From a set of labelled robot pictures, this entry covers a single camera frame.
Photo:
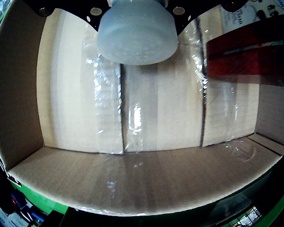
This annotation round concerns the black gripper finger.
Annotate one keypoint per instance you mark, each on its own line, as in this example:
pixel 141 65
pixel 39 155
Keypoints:
pixel 196 7
pixel 71 6

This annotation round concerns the white shoe spray bottle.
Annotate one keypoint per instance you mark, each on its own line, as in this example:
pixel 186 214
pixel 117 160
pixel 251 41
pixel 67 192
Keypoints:
pixel 137 35

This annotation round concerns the red ampoule box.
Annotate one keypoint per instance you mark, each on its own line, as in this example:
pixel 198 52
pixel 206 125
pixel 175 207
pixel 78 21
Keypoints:
pixel 239 63

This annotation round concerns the long cardboard tray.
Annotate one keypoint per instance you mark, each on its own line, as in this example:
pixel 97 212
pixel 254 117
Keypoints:
pixel 156 118

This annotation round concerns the cow print carton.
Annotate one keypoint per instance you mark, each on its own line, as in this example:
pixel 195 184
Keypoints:
pixel 246 16

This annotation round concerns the green metal shelf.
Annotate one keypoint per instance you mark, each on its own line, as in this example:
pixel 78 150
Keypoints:
pixel 280 202

